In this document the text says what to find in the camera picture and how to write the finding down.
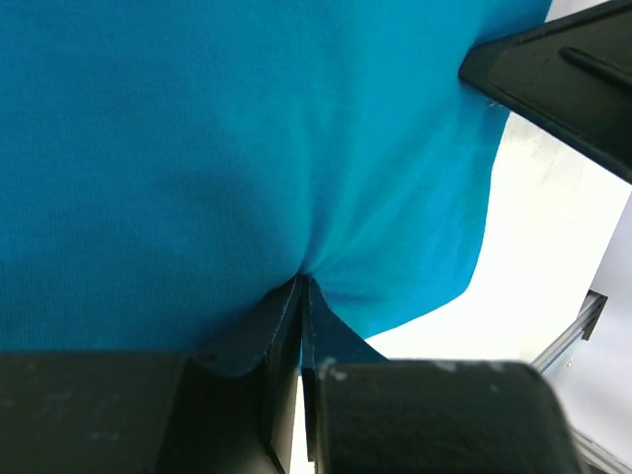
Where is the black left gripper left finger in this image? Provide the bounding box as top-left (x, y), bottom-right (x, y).
top-left (1, 278), bottom-right (302, 474)

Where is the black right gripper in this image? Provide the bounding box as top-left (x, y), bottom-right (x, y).
top-left (458, 1), bottom-right (631, 182)

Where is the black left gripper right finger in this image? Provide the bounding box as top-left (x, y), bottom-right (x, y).
top-left (301, 279), bottom-right (585, 473)

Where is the blue t shirt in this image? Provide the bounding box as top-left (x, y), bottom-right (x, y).
top-left (1, 1), bottom-right (550, 350)

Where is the aluminium frame rail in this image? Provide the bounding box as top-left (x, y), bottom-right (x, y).
top-left (532, 290), bottom-right (631, 474)

